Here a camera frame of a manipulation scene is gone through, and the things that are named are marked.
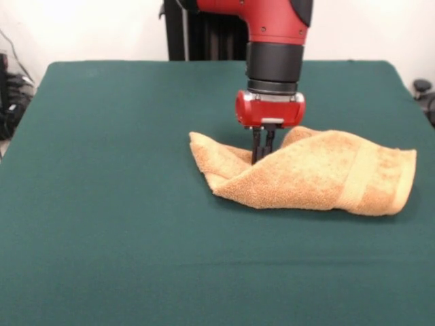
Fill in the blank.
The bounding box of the tan terry towel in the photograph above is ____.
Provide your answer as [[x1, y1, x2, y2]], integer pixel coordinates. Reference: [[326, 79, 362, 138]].
[[188, 126, 417, 217]]

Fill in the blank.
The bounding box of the dark stand base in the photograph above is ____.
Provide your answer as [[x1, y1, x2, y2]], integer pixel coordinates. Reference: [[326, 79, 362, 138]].
[[412, 78, 435, 128], [0, 52, 35, 140]]

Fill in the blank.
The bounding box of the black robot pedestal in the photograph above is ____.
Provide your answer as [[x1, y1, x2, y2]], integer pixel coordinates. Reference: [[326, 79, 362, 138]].
[[158, 0, 251, 62]]

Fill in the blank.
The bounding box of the thin grey cable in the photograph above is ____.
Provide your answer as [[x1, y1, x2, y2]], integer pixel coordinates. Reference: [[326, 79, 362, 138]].
[[0, 29, 35, 82]]

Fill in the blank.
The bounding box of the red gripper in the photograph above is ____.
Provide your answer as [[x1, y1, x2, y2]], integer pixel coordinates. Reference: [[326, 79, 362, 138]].
[[235, 90, 306, 164]]

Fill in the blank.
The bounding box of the dark green table cloth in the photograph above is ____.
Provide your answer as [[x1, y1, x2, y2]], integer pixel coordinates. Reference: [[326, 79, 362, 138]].
[[0, 60, 435, 326]]

